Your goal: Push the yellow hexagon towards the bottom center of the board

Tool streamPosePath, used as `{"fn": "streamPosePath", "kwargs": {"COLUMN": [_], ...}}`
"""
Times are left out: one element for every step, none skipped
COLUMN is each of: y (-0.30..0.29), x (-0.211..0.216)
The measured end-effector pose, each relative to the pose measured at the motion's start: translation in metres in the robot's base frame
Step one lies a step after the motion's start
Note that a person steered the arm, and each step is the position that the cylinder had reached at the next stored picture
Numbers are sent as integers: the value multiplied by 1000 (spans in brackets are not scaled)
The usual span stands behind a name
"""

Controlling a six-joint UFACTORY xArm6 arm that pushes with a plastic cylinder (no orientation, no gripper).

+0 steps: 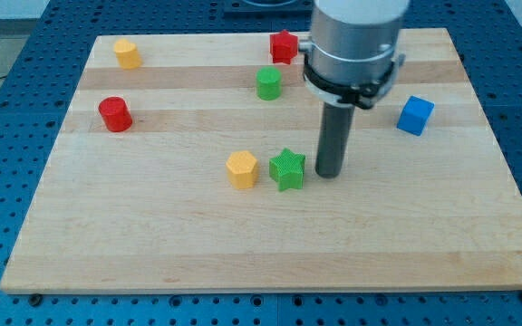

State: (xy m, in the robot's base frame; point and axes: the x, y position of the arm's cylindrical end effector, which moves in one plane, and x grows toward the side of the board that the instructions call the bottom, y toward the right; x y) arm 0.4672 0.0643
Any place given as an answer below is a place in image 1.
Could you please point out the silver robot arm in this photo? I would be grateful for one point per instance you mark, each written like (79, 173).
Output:
(349, 55)

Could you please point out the yellow hexagon block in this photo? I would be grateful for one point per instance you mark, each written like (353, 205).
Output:
(242, 169)

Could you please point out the light wooden board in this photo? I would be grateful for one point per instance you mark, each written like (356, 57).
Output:
(151, 210)

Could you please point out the green star block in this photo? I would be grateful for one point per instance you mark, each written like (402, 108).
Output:
(288, 170)

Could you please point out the green cylinder block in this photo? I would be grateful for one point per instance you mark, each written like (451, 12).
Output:
(268, 83)

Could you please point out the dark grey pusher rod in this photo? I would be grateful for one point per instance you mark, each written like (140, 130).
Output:
(336, 123)

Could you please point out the red star block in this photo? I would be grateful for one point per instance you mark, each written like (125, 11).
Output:
(283, 47)

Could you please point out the red cylinder block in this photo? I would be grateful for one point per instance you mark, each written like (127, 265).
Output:
(115, 114)

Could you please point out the blue cube block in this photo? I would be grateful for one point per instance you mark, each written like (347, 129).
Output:
(415, 115)

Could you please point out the yellow heart block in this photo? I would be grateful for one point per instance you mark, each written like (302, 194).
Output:
(127, 54)

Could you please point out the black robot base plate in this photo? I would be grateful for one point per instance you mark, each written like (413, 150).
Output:
(238, 8)

